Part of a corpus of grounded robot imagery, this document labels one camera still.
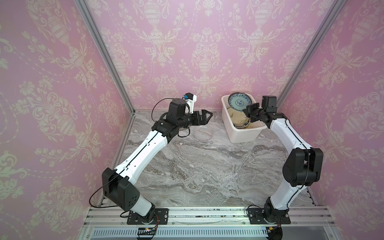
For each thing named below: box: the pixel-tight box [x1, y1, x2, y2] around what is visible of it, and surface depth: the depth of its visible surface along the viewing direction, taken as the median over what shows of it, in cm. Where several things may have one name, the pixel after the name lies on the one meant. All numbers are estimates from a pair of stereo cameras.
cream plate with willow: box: [227, 107, 250, 129], surface depth 108 cm
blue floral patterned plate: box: [228, 92, 253, 111], surface depth 96 cm
